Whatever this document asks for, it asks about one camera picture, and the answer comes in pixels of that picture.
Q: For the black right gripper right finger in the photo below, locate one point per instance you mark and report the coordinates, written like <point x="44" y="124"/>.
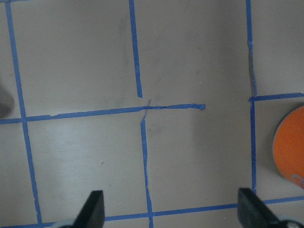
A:
<point x="253" y="213"/>

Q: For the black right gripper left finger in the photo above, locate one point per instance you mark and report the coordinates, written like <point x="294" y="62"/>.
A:
<point x="92" y="214"/>

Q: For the orange cylindrical bin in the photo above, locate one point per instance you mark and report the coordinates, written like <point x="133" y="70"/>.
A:
<point x="288" y="147"/>

